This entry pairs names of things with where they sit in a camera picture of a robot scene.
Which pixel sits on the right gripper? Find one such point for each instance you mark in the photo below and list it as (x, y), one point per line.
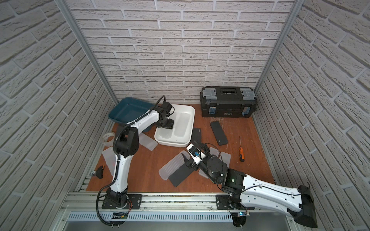
(205, 150)

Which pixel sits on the clear tape roll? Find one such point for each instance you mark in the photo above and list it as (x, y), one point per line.
(108, 139)

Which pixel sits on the small black clamp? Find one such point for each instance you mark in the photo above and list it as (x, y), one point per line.
(99, 172)

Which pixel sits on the black pencil case tilted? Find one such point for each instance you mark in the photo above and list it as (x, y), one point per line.
(219, 133)

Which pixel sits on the smooth translucent pencil case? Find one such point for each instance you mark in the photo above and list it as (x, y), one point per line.
(182, 124)

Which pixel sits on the translucent case red content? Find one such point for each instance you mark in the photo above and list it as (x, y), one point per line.
(213, 151)

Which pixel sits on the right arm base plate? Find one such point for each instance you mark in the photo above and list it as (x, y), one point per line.
(225, 202)

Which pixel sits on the translucent case right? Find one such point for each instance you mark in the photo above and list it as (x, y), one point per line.
(226, 158)

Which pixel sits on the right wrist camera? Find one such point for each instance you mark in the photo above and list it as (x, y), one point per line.
(196, 154)

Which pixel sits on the white storage bin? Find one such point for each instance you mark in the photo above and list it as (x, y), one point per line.
(174, 140)

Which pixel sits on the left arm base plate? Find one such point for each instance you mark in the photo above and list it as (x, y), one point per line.
(127, 201)

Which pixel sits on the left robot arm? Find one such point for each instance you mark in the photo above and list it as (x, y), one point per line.
(125, 146)

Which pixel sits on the orange handled screwdriver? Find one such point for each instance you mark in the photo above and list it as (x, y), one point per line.
(241, 152)

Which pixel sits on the ribbed translucent pencil case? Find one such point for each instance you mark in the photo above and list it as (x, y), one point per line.
(173, 165)

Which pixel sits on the teal storage bin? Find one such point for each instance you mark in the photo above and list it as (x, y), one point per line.
(127, 110)

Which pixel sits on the black pencil case front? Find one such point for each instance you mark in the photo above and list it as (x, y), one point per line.
(180, 175)

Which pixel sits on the black pencil case upright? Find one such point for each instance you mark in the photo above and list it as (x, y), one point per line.
(196, 135)

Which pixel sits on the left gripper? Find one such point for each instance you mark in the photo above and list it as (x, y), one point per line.
(167, 123)

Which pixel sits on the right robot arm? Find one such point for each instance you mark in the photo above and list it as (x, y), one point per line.
(245, 191)

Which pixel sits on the black plastic toolbox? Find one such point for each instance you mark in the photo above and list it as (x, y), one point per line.
(225, 101)

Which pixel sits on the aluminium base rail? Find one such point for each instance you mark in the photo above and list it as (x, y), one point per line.
(152, 202)

